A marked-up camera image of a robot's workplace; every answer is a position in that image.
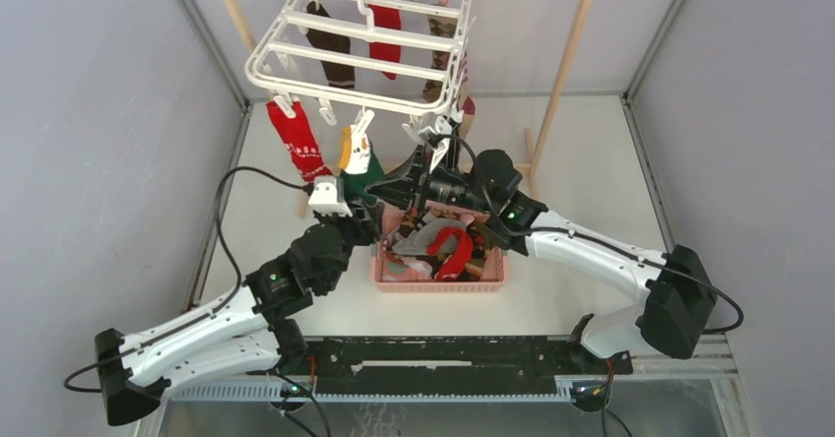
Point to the plain red sock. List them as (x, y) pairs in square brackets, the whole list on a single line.
[(455, 262)]

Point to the white plastic clip hanger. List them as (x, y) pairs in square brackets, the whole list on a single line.
[(405, 54)]

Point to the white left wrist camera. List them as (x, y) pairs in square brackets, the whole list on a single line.
[(327, 197)]

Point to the red white patterned sock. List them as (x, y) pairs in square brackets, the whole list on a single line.
[(299, 141)]

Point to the pink patterned sock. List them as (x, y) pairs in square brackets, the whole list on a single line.
[(405, 269)]

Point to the pink plastic basket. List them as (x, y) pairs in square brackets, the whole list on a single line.
[(398, 225)]

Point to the maroon purple striped sock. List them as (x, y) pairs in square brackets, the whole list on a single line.
[(465, 103)]

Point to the dark brown sock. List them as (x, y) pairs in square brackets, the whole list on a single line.
[(338, 75)]

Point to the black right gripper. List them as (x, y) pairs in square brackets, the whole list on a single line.
[(405, 188)]

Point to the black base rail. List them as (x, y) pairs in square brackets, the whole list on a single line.
[(465, 366)]

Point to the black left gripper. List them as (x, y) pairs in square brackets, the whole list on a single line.
[(366, 230)]

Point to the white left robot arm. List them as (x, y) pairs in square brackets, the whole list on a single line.
[(249, 328)]

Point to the grey long sock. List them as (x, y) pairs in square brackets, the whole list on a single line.
[(417, 243)]

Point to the red black argyle sock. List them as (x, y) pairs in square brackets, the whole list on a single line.
[(474, 268)]

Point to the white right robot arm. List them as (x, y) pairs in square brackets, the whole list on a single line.
[(672, 296)]

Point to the green dotted sock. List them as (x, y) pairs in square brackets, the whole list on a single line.
[(359, 166)]

